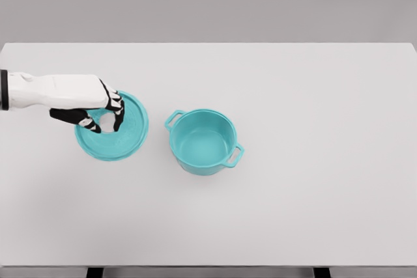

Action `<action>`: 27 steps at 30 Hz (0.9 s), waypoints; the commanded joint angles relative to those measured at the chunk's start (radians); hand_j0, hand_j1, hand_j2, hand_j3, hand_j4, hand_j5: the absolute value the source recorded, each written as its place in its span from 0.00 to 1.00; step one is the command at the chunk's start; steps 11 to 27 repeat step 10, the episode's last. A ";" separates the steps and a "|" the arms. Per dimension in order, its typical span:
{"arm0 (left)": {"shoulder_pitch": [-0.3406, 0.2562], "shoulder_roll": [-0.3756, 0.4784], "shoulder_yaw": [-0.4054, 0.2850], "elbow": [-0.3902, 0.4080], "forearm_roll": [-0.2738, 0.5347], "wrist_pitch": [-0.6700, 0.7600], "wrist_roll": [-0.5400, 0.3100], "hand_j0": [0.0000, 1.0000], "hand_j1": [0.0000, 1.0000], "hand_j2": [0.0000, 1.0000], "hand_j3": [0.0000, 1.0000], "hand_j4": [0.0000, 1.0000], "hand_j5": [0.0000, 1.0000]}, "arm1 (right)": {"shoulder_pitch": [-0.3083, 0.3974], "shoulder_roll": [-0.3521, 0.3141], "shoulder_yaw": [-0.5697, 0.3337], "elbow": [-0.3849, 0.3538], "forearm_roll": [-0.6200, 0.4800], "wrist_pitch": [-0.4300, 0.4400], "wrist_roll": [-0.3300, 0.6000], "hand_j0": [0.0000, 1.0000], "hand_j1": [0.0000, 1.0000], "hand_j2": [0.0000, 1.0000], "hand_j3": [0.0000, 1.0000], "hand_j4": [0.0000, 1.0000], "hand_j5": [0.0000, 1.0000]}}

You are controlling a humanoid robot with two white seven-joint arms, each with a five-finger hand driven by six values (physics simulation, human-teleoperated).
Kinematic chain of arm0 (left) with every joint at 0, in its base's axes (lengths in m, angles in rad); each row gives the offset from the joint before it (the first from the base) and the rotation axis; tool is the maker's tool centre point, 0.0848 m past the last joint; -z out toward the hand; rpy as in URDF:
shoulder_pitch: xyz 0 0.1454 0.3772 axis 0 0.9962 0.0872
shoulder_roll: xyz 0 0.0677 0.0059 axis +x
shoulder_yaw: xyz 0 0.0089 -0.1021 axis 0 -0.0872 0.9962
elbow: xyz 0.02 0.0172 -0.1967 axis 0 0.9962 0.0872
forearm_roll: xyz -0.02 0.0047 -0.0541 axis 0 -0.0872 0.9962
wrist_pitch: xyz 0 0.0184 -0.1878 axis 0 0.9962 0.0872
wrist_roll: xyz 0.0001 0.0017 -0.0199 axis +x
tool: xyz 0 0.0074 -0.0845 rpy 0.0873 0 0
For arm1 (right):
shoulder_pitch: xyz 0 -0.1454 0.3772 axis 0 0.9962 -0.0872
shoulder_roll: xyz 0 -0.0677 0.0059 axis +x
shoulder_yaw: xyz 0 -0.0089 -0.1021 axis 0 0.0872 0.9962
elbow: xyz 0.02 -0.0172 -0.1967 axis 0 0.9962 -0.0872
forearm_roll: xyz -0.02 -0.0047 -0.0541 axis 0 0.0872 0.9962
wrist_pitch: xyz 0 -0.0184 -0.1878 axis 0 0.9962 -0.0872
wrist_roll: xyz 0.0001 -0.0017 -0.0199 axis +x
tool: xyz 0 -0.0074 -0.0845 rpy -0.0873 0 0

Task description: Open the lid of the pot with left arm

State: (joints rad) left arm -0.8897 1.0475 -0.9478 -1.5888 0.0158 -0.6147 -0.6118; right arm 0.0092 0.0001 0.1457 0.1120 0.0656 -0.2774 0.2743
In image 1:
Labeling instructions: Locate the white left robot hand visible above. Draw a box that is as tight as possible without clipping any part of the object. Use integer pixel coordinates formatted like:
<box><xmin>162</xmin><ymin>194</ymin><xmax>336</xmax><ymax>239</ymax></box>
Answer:
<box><xmin>44</xmin><ymin>74</ymin><xmax>126</xmax><ymax>134</ymax></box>

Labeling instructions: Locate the teal pot lid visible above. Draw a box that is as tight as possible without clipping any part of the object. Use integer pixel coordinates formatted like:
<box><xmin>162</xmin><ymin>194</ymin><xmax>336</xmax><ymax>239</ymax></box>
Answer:
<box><xmin>74</xmin><ymin>89</ymin><xmax>150</xmax><ymax>162</ymax></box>

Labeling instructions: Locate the teal pot with handles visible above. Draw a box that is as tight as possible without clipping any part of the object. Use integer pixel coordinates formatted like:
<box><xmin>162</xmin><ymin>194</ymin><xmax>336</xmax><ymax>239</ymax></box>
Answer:
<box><xmin>164</xmin><ymin>109</ymin><xmax>245</xmax><ymax>176</ymax></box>

